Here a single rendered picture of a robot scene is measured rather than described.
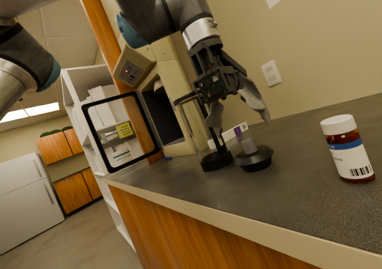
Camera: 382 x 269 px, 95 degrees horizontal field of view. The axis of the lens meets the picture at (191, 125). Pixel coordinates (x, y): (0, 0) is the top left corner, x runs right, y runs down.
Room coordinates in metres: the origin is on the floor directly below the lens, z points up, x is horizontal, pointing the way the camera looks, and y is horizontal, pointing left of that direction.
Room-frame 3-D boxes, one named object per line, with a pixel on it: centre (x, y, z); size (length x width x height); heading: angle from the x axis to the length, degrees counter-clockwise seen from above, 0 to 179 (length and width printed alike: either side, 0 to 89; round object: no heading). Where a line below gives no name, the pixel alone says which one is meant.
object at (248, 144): (0.40, -0.11, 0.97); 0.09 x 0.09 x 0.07
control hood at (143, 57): (0.92, 0.17, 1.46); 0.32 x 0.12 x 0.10; 36
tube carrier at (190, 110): (0.53, -0.03, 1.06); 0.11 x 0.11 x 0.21
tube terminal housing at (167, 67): (1.03, 0.03, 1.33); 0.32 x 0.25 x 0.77; 36
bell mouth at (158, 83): (1.00, 0.04, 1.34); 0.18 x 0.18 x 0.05
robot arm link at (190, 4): (0.39, -0.09, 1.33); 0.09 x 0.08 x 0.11; 87
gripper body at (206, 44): (0.38, -0.09, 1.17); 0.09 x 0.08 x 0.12; 141
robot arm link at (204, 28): (0.39, -0.10, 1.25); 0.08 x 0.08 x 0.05
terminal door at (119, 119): (1.00, 0.37, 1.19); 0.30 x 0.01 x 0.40; 117
